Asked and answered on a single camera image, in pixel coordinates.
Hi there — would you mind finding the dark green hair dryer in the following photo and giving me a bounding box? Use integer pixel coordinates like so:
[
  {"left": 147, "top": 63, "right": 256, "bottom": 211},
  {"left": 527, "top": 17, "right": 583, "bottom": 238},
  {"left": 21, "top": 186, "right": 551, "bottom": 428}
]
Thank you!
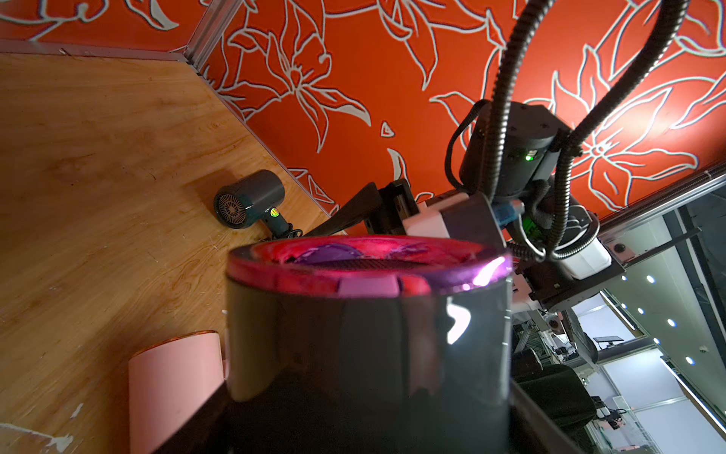
[{"left": 213, "top": 169, "right": 303, "bottom": 240}]

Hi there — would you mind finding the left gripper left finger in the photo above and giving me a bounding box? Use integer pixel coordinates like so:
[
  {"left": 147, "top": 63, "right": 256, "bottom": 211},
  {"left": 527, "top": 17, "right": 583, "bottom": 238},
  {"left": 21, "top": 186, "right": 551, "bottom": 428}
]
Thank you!
[{"left": 154, "top": 385, "right": 230, "bottom": 454}]

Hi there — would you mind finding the black office chair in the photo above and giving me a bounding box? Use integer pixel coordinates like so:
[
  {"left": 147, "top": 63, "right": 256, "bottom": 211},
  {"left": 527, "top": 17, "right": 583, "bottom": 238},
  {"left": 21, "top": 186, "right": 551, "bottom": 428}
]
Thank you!
[{"left": 510, "top": 348, "right": 597, "bottom": 453}]

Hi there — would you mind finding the black magenta hair dryer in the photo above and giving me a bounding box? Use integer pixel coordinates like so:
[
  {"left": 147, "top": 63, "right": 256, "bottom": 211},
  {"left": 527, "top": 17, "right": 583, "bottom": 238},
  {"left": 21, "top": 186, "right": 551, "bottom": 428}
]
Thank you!
[{"left": 226, "top": 236, "right": 512, "bottom": 453}]

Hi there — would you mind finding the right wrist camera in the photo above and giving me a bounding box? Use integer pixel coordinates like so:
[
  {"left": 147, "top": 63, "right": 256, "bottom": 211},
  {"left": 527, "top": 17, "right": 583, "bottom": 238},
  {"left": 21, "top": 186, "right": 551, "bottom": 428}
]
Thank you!
[{"left": 403, "top": 193, "right": 525, "bottom": 251}]

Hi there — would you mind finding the pink hair dryer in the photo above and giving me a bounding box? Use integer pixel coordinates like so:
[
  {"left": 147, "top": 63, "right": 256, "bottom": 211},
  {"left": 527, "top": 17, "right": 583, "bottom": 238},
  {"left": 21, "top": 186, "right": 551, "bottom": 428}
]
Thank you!
[{"left": 129, "top": 330, "right": 224, "bottom": 453}]

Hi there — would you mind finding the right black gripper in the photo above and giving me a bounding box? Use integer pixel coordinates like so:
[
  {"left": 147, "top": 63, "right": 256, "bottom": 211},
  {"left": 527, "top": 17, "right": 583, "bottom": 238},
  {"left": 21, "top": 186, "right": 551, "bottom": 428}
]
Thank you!
[{"left": 304, "top": 179, "right": 420, "bottom": 238}]

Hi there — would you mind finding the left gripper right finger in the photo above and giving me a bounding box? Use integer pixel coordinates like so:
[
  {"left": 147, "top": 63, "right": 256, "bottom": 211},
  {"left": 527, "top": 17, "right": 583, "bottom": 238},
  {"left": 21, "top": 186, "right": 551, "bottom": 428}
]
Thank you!
[{"left": 509, "top": 379, "right": 582, "bottom": 454}]

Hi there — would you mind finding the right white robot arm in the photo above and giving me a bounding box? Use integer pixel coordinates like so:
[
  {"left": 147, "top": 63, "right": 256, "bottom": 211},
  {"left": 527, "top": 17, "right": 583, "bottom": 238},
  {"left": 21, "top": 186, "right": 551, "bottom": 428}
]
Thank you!
[{"left": 302, "top": 1, "right": 688, "bottom": 312}]

